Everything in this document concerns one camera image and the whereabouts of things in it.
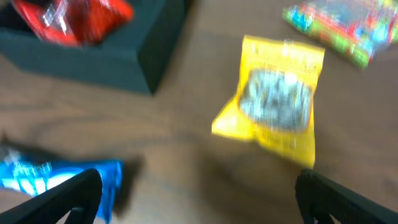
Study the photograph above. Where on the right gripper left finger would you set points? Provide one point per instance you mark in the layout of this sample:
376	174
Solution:
77	198

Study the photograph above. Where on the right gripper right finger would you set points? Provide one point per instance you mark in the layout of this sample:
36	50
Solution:
321	200

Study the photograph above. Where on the blue Oreo cookie pack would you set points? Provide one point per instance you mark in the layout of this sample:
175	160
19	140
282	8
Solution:
23	172

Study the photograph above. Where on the yellow snack bag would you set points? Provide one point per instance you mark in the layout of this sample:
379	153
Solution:
273	102

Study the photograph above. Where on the red candy bag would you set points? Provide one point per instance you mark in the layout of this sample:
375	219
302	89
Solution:
74	23

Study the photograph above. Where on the green Haribo gummy bag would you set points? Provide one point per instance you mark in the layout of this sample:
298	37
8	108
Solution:
357	29

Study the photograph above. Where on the black open gift box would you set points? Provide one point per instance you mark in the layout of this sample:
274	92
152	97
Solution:
134	57

